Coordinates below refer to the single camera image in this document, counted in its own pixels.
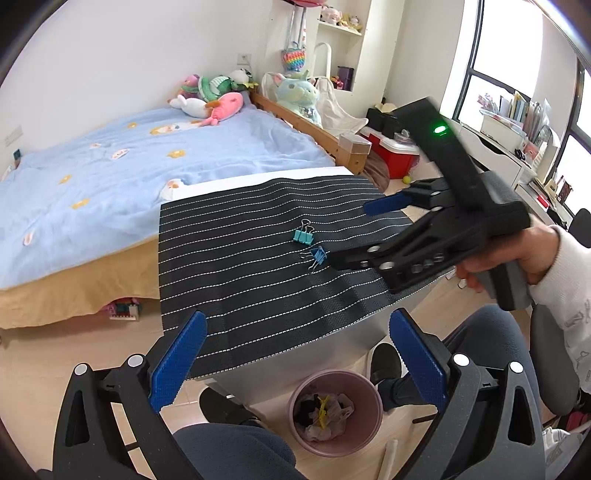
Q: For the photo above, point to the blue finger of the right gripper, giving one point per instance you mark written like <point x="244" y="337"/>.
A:
<point x="407" y="259"/>
<point x="386" y="204"/>

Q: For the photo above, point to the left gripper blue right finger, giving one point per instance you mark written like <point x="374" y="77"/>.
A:
<point x="425" y="356"/>

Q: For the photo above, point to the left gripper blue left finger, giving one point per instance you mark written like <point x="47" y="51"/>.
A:
<point x="171" y="359"/>

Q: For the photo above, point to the blue binder clip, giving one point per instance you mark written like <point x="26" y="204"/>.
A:
<point x="315" y="255"/>

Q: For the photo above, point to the teal binder clip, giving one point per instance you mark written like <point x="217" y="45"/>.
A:
<point x="304" y="234"/>

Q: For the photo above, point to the yellow plastic hair clip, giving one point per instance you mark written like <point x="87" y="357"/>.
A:
<point x="322" y="420"/>

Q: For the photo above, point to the pink trash bin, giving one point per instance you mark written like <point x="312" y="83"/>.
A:
<point x="355" y="413"/>

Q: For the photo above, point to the person's right hand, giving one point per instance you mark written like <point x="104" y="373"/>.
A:
<point x="534" y="249"/>

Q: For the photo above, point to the brown bean bag cushion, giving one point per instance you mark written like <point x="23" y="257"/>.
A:
<point x="377" y="172"/>

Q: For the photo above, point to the red cooler box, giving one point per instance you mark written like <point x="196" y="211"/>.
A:
<point x="400" y="158"/>

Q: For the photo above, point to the white small table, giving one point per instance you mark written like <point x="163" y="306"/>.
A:
<point x="286" y="364"/>

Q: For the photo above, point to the large teal unicorn plush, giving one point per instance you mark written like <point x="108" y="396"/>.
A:
<point x="299" y="96"/>

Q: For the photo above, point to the black striped table mat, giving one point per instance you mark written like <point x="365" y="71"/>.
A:
<point x="277" y="272"/>

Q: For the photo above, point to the rainbow knitted bag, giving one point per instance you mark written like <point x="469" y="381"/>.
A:
<point x="293" y="53"/>

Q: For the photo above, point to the pink whale plush toy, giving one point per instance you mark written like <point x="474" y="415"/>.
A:
<point x="222" y="108"/>

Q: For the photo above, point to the light blue bed blanket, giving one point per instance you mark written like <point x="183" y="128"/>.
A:
<point x="101" y="193"/>

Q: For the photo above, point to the green striped plush toy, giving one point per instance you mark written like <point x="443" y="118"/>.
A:
<point x="210" y="89"/>

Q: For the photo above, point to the white seal plush toy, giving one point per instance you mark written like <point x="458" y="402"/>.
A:
<point x="193" y="107"/>

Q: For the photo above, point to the wooden bed frame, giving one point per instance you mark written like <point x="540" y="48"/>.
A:
<point x="355" y="162"/>

